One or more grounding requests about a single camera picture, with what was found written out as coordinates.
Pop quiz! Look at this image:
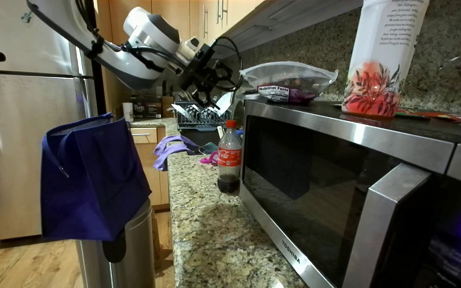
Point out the red flat packet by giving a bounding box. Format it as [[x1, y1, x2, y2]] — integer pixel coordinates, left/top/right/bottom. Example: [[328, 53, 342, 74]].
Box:
[[394, 108, 461, 125]]

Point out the wooden knife block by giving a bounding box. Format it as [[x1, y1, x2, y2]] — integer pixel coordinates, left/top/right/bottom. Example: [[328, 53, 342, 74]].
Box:
[[158, 79, 176, 120]]

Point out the pink purple scrubber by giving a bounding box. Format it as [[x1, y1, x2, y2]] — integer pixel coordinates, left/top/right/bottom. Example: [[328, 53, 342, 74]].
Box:
[[197, 149, 221, 168]]

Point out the wood base cabinet with drawer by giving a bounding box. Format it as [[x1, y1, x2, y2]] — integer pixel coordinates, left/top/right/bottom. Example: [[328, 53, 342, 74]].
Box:
[[128, 124, 171, 212]]

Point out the purple cloth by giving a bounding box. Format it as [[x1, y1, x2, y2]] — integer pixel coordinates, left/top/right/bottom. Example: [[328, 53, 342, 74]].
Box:
[[152, 133, 198, 173]]

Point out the metal cabinet handle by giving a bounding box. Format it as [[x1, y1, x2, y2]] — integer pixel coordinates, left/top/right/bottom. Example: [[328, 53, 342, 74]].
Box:
[[202, 2, 211, 39], [216, 0, 230, 21]]

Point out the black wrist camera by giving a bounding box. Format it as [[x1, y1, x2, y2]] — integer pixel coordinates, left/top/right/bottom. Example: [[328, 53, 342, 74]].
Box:
[[189, 42, 227, 66]]

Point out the stainless steel refrigerator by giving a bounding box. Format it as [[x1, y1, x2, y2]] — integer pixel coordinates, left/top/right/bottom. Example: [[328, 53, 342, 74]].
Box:
[[0, 0, 99, 245]]

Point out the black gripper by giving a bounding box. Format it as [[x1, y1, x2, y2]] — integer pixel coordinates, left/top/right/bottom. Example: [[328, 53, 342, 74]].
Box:
[[187, 60, 234, 109]]

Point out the dish rack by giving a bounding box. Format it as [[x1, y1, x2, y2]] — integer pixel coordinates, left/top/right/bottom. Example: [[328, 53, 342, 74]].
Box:
[[171, 101, 234, 133]]

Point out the light wood wall cabinet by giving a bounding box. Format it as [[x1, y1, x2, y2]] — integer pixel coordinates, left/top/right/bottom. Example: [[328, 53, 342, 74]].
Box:
[[187, 0, 267, 47]]

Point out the white cup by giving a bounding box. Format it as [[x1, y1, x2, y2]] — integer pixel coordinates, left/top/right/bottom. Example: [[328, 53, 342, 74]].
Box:
[[121, 101, 136, 124]]

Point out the clear plastic snack bag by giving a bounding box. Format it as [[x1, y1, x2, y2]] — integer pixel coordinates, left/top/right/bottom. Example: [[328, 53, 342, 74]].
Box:
[[238, 60, 341, 106]]

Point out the stainless steel microwave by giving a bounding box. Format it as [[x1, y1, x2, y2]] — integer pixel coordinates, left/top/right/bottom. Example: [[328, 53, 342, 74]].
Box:
[[237, 98, 461, 288]]

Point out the blue cloth bag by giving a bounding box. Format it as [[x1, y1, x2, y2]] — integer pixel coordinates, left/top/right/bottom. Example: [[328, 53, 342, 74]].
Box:
[[40, 112, 154, 244]]

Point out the cola bottle red label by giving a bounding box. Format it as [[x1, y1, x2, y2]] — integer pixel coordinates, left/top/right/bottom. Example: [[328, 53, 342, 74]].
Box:
[[216, 119, 245, 197]]

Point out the stainless steel trash can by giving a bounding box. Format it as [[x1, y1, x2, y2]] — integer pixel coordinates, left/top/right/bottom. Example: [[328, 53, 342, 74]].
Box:
[[75, 197, 158, 288]]

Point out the white plate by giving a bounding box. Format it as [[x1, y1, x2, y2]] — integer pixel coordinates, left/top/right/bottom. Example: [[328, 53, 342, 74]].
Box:
[[213, 90, 237, 117]]

